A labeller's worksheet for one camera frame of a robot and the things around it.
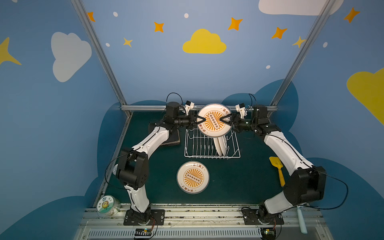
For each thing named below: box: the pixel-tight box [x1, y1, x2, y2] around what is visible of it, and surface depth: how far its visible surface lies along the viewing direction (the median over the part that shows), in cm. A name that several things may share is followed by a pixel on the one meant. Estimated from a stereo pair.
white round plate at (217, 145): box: [213, 137, 222, 156], surface depth 88 cm
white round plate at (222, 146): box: [218, 136, 227, 156], surface depth 90 cm
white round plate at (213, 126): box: [197, 103, 232, 138], surface depth 81 cm
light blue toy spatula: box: [296, 205, 308, 234], surface depth 74 cm
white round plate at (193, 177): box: [177, 161, 210, 195], surface depth 90 cm
